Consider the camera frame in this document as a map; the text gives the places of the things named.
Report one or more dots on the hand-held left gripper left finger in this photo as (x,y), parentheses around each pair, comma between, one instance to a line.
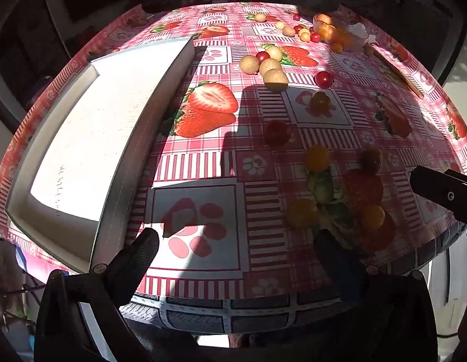
(143,249)

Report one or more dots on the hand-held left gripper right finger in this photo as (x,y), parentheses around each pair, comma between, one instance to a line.
(331,256)

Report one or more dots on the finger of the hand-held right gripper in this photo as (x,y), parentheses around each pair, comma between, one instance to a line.
(437,190)
(463,180)

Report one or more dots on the white cardboard box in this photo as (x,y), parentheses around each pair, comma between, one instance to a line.
(105,120)

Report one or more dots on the clear plastic bag of fruits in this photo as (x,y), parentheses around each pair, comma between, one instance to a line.
(354,34)

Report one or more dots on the strawberry print pink tablecloth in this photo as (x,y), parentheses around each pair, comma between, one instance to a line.
(218,203)

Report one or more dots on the orange mandarin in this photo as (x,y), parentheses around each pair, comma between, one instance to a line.
(344,37)
(323,19)
(328,32)

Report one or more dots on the dark fruit in shadow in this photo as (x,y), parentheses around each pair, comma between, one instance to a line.
(249,63)

